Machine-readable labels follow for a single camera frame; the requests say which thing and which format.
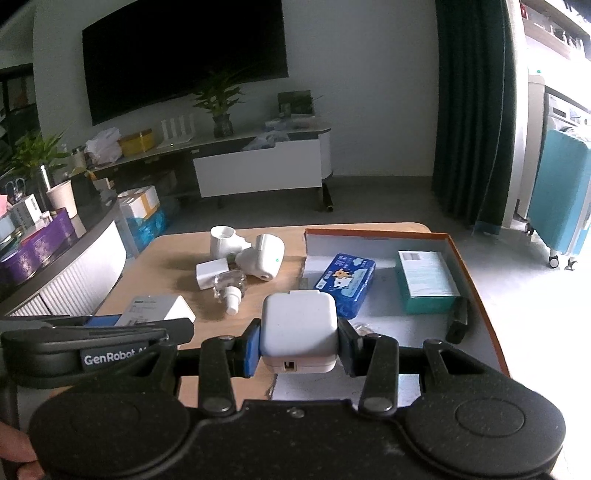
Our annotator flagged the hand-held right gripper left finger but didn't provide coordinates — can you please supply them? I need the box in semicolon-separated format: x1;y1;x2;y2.
124;318;262;416

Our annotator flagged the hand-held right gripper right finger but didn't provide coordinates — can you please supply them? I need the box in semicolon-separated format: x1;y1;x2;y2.
338;318;499;415

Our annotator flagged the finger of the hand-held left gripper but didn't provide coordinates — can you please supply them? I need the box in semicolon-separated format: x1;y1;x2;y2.
85;315;195;347

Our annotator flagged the white cube power adapter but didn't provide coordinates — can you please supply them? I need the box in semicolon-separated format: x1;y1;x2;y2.
261;291;340;374

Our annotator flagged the small white labelled box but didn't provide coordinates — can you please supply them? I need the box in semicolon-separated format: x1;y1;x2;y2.
121;295;197;327

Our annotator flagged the clear spray bottle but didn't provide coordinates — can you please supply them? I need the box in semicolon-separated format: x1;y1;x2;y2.
213;271;250;317

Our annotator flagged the blue printed tin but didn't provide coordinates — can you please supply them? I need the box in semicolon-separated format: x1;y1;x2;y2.
314;252;377;320

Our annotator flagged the orange cardboard box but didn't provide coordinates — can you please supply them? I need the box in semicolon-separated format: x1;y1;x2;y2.
270;227;511;402

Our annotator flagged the white charger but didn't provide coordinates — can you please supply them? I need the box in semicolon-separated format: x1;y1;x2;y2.
196;258;230;291

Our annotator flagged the white handheld device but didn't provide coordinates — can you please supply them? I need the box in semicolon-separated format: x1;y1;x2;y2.
235;234;286;282

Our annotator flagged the white and teal box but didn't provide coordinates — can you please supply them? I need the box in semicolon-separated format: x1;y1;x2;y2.
394;249;462;315

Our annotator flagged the white pipe fitting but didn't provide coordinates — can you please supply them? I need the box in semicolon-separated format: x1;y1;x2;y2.
210;225;252;261

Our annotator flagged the black charger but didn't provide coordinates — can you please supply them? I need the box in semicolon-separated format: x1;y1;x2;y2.
444;295;470;343

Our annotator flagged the person's left hand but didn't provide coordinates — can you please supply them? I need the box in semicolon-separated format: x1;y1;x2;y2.
0;422;44;480

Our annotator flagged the round ribbed cabinet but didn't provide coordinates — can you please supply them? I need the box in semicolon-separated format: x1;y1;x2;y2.
0;194;127;319

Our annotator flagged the purple basket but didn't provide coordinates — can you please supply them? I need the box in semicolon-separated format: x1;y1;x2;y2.
0;208;86;289

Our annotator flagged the blue patterned bag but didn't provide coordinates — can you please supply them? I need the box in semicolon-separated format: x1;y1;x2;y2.
126;209;169;245

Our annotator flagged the white and yellow carton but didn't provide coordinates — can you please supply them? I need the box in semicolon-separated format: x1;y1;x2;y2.
116;185;161;220

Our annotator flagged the white cup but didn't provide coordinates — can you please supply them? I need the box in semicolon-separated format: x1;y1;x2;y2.
45;179;78;219

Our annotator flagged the small white carton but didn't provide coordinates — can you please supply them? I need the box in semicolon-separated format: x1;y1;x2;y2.
10;194;40;229

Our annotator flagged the white plastic bag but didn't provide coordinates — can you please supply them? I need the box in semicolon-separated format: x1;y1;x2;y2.
85;128;123;163

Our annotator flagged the white television console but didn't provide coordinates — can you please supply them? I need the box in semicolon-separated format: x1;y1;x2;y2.
92;117;334;213

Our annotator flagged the leafy green plant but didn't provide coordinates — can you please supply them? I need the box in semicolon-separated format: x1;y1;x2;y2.
4;131;70;185

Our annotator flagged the yellow box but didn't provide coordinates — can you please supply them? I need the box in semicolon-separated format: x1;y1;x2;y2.
119;130;155;156

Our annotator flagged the white router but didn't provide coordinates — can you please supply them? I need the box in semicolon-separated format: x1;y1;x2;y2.
159;116;195;145

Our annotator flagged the pale blue plastic bag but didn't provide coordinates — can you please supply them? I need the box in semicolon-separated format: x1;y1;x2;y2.
242;130;291;152

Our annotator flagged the dark shelving unit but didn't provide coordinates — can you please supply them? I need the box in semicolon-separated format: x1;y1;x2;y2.
0;65;40;153

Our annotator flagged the potted bamboo plant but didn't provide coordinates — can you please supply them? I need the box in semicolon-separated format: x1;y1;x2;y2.
190;69;245;138

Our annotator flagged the teal suitcase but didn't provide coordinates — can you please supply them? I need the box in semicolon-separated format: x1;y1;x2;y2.
526;128;591;271

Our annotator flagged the dark green curtain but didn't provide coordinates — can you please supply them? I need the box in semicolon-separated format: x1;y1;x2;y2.
431;0;518;227

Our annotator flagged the washing machine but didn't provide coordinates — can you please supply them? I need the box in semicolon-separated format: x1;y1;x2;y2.
542;90;591;139

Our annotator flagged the dark picture frame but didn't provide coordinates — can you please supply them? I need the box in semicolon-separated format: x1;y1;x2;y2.
277;90;315;117

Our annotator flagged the black wall television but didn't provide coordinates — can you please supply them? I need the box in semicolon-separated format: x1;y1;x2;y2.
82;0;289;126

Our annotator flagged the wall shelf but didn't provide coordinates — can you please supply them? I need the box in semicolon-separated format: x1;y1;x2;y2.
519;0;591;61

